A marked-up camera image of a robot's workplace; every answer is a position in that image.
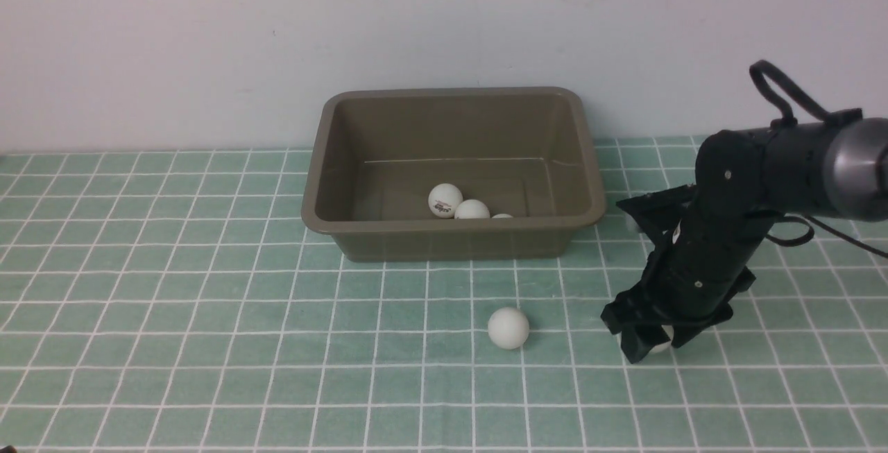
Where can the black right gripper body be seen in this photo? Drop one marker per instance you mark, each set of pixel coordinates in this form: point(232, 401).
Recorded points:
point(701, 266)

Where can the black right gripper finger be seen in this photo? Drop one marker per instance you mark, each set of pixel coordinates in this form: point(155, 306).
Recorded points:
point(686, 329)
point(637, 320)

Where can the white ping-pong ball with logo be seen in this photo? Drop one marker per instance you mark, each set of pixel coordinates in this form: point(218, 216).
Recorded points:
point(472, 209)
point(444, 199)

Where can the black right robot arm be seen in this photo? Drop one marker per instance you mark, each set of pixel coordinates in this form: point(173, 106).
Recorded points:
point(805, 172)

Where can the olive green plastic bin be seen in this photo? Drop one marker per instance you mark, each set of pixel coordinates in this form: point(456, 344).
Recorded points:
point(525, 151)

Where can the green checkered tablecloth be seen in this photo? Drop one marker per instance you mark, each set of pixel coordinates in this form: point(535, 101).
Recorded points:
point(174, 302)

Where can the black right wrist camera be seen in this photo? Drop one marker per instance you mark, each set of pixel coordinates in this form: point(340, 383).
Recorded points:
point(657, 214)

